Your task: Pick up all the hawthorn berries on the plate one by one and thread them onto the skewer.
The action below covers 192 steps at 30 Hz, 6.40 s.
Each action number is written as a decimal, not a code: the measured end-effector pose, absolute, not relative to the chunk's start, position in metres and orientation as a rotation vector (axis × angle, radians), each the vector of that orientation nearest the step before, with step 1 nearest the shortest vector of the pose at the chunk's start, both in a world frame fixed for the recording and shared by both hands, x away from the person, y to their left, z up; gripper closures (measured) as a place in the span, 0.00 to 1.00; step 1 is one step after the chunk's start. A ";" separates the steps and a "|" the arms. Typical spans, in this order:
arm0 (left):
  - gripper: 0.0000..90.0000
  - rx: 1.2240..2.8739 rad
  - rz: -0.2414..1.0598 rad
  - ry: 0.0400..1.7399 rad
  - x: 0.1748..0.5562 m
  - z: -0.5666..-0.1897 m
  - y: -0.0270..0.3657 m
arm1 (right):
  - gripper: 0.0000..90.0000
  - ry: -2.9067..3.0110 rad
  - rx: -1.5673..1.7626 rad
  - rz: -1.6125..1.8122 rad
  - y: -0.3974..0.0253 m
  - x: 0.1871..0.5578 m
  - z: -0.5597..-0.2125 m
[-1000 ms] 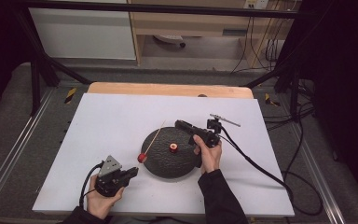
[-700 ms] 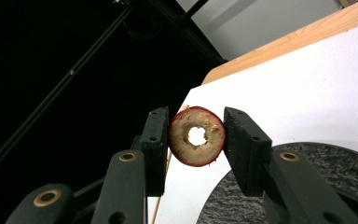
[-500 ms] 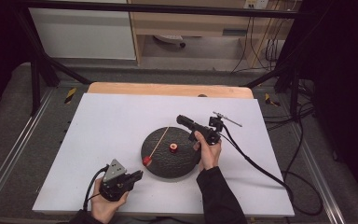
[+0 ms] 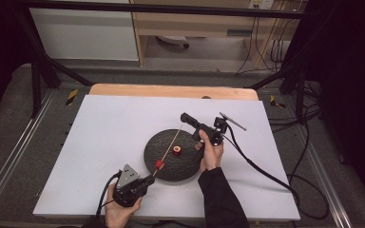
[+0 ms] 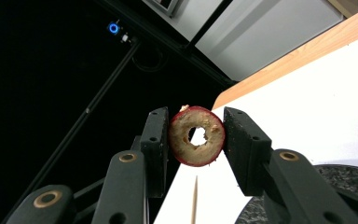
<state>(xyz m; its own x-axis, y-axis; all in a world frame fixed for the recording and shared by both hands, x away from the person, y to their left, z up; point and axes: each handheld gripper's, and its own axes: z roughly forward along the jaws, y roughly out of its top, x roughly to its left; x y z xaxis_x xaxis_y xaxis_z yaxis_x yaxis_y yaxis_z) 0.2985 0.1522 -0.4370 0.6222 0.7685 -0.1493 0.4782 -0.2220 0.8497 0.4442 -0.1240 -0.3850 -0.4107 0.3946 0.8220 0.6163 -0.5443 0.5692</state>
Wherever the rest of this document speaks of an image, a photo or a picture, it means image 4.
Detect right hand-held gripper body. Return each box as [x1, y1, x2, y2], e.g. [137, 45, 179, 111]
[191, 112, 247, 147]

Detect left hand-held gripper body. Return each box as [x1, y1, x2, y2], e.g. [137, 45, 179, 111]
[112, 163, 146, 209]

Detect black round plate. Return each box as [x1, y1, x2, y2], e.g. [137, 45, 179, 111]
[143, 128, 204, 182]

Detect thin wooden skewer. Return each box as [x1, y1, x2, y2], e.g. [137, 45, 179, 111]
[152, 123, 184, 178]

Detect person's right hand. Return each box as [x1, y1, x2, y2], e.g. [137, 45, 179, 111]
[195, 129, 225, 173]

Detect person's left hand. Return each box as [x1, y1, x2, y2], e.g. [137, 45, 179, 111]
[104, 183, 144, 228]

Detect wooden table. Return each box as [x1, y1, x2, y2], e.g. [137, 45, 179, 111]
[88, 83, 259, 102]

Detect white board sheet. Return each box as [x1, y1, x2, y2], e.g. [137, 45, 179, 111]
[32, 94, 301, 221]

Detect yellow black tape marker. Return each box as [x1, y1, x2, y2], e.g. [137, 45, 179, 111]
[269, 94, 287, 109]
[65, 88, 79, 106]

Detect white power strip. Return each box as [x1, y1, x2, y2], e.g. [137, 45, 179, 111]
[156, 34, 190, 49]

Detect light wooden desk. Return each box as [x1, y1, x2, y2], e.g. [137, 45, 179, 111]
[129, 0, 303, 68]

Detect white cabinet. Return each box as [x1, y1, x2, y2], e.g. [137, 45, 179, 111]
[28, 0, 140, 62]

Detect left hand-held gripper cable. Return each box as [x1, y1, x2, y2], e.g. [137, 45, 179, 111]
[95, 170, 122, 219]

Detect hand-held gripper cable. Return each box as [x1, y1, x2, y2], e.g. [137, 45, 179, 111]
[222, 122, 331, 220]
[95, 170, 122, 219]

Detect right hand-held gripper cable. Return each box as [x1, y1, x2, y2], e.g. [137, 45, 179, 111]
[222, 122, 331, 220]

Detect black floor cables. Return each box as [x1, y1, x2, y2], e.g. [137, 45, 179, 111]
[267, 80, 322, 134]

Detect hanging black cables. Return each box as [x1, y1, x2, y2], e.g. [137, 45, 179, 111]
[235, 15, 288, 76]

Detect black metal frame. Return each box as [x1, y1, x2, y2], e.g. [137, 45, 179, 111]
[12, 0, 317, 123]

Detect aluminium floor rail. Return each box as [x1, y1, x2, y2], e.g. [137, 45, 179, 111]
[293, 124, 354, 228]
[0, 89, 57, 218]

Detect white wall socket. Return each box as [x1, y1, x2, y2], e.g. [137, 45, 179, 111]
[248, 0, 275, 10]

